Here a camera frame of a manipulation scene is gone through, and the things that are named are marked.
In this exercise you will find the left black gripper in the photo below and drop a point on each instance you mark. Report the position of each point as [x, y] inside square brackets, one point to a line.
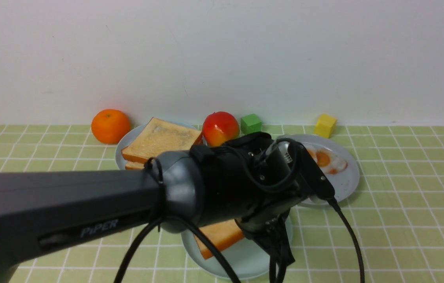
[254, 180]

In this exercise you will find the toast slice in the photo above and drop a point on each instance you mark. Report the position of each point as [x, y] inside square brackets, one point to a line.
[133, 165]
[223, 234]
[159, 139]

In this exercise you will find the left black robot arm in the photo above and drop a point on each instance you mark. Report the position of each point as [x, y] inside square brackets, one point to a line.
[45, 212]

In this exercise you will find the light blue front plate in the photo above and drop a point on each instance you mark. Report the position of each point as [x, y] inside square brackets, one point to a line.
[245, 257]

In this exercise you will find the grey plate with eggs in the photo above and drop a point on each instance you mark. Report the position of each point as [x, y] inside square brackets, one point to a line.
[345, 182]

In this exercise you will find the green cube block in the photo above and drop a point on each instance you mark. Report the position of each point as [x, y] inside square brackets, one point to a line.
[250, 124]

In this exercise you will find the red pomegranate fruit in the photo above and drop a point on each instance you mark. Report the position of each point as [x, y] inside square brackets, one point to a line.
[220, 127]

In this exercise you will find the yellow cube block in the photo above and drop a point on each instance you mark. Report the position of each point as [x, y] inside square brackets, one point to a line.
[325, 126]

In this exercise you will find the blue plate with toast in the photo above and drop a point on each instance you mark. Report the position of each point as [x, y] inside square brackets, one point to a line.
[123, 145]

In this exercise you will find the orange fruit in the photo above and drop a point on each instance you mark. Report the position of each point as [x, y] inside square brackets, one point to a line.
[109, 126]

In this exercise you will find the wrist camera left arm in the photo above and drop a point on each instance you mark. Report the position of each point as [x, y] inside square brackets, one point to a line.
[301, 168]

